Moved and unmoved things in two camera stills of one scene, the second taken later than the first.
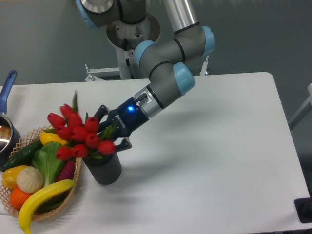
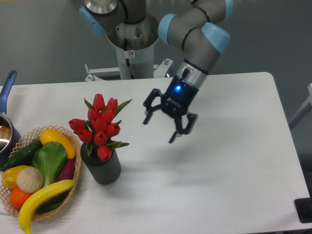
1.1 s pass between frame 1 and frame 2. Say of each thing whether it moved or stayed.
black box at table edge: stayed
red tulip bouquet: moved
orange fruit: stayed
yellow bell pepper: stayed
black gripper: moved
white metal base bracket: stayed
